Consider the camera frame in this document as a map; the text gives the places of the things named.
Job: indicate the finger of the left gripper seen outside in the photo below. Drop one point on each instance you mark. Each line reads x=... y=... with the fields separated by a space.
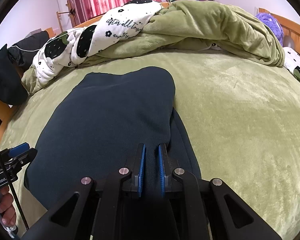
x=18 y=150

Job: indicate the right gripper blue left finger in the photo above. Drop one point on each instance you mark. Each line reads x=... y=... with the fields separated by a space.
x=136 y=165

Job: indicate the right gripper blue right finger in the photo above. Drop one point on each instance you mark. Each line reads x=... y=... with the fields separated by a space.
x=167 y=165

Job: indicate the dark navy sweatshirt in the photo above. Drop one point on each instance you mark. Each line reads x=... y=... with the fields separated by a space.
x=100 y=124

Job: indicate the person left hand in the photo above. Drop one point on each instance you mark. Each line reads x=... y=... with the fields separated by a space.
x=7 y=209

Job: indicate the black jacket on bedframe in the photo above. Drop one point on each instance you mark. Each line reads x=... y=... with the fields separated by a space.
x=12 y=91

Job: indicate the black bag with white trim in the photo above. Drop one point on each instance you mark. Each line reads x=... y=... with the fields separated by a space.
x=23 y=52

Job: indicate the green crumpled blanket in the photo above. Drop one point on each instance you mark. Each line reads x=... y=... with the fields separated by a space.
x=191 y=25

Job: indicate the wooden coat rack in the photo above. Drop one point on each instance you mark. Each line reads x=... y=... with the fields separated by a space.
x=66 y=19

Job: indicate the white black patterned pillow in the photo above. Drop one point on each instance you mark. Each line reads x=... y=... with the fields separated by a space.
x=292 y=62

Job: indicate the purple plush toy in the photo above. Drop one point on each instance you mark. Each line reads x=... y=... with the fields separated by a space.
x=273 y=24

